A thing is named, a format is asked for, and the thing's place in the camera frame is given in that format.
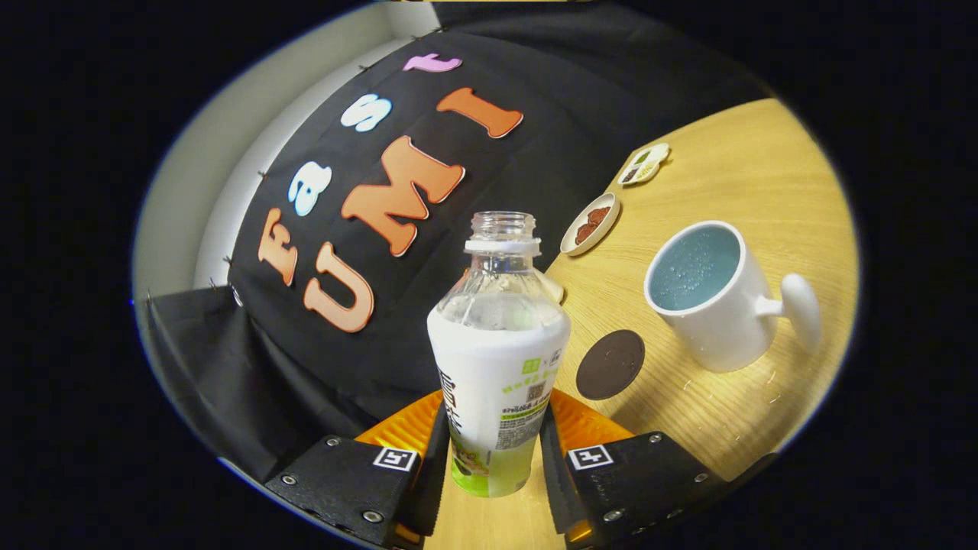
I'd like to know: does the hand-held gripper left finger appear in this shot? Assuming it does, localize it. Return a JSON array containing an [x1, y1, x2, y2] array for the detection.
[[265, 390, 450, 549]]

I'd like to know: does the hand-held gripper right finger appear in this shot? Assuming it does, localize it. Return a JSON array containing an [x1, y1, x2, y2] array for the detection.
[[539, 388, 730, 549]]

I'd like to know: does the clear juice bottle white label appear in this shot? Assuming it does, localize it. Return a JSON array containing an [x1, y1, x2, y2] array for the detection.
[[426, 212, 572, 499]]

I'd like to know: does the dark brown round coaster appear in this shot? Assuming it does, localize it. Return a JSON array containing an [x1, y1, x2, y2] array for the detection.
[[575, 329, 646, 401]]

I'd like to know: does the white cup blue inside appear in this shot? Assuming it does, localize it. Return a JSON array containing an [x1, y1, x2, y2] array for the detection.
[[643, 220, 823, 374]]

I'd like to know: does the black backdrop cloth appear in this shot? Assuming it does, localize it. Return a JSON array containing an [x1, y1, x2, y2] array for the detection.
[[145, 4, 772, 482]]

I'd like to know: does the white toaster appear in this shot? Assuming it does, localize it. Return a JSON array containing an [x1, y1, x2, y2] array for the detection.
[[535, 267, 566, 305]]

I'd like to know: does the small white plate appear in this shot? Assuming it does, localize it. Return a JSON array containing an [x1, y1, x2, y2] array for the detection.
[[559, 192, 621, 257]]

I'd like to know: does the wooden table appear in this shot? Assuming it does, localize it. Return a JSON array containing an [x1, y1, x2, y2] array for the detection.
[[424, 98, 860, 550]]

